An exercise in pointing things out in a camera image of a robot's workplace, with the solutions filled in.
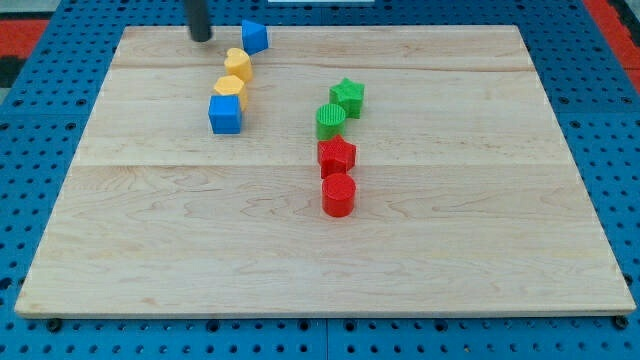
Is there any wooden board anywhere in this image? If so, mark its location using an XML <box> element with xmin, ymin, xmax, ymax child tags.
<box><xmin>15</xmin><ymin>25</ymin><xmax>636</xmax><ymax>319</ymax></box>

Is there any red cylinder block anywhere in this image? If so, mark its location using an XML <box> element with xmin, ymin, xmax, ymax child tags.
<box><xmin>321</xmin><ymin>173</ymin><xmax>356</xmax><ymax>217</ymax></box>

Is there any red star block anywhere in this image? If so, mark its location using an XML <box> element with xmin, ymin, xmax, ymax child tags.
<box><xmin>317</xmin><ymin>135</ymin><xmax>357</xmax><ymax>179</ymax></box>

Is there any green cylinder block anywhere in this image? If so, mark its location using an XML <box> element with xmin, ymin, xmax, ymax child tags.
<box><xmin>315</xmin><ymin>103</ymin><xmax>346</xmax><ymax>140</ymax></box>

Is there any green star block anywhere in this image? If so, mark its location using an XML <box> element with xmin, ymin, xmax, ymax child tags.
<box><xmin>329</xmin><ymin>78</ymin><xmax>365</xmax><ymax>119</ymax></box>

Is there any blue cube block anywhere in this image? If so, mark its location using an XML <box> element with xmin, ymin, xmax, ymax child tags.
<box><xmin>208</xmin><ymin>95</ymin><xmax>242</xmax><ymax>134</ymax></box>

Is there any yellow hexagon block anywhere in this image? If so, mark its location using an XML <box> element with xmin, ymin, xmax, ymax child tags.
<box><xmin>213</xmin><ymin>75</ymin><xmax>248</xmax><ymax>111</ymax></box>

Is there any yellow heart block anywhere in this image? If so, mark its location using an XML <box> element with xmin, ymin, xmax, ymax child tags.
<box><xmin>224</xmin><ymin>48</ymin><xmax>253</xmax><ymax>82</ymax></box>

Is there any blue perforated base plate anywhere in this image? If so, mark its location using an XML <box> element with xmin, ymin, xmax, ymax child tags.
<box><xmin>1</xmin><ymin>1</ymin><xmax>639</xmax><ymax>359</ymax></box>

